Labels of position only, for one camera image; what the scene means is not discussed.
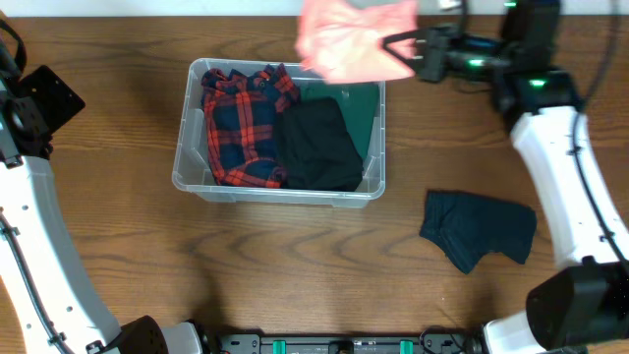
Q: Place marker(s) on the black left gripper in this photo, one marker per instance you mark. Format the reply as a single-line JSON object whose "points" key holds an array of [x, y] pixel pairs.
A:
{"points": [[54, 102]]}

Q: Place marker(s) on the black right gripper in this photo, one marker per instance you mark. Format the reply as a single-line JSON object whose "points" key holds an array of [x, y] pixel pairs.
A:
{"points": [[436, 43]]}

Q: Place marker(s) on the pink shirt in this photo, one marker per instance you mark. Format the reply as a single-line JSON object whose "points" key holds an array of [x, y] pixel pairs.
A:
{"points": [[343, 43]]}

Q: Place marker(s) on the green garment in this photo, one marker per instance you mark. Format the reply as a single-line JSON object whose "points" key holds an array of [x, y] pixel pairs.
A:
{"points": [[358, 104]]}

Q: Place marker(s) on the black garment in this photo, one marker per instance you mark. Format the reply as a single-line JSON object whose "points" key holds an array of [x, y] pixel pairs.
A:
{"points": [[315, 148]]}

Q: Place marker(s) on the dark teal garment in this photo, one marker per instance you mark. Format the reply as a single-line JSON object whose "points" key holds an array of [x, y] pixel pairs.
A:
{"points": [[466, 227]]}

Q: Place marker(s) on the red navy plaid shirt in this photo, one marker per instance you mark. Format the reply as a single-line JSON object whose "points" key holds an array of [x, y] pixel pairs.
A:
{"points": [[240, 113]]}

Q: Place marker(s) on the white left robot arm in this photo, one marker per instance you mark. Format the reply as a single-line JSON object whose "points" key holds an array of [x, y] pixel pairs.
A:
{"points": [[57, 305]]}

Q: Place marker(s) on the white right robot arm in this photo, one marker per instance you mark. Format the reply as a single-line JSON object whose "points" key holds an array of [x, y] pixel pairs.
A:
{"points": [[586, 302]]}

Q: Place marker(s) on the clear plastic storage bin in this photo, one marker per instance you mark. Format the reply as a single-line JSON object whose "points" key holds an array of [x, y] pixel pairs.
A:
{"points": [[192, 173]]}

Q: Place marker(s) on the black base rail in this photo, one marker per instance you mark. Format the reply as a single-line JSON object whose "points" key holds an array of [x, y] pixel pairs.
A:
{"points": [[344, 344]]}

